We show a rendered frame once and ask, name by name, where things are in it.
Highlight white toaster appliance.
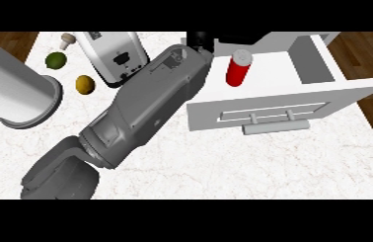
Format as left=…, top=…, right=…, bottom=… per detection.
left=72, top=32, right=152, bottom=89

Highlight white open drawer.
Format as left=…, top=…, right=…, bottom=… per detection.
left=202, top=33, right=373, bottom=104

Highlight large grey cylindrical appliance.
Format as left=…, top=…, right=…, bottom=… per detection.
left=0, top=47, right=63, bottom=130

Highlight white cabinet body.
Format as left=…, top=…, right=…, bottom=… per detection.
left=180, top=32, right=342, bottom=56

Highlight white drawer front with handle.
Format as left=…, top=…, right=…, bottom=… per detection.
left=186, top=86, right=373, bottom=136

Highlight beige mushroom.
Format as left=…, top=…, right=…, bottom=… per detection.
left=59, top=33, right=77, bottom=51

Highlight red can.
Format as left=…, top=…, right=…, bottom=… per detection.
left=224, top=48, right=254, bottom=88

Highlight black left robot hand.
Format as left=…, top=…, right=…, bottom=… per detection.
left=186, top=32, right=215, bottom=55

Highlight green lime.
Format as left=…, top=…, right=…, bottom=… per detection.
left=44, top=51, right=68, bottom=69

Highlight yellow lemon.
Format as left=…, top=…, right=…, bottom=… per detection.
left=74, top=74, right=96, bottom=96

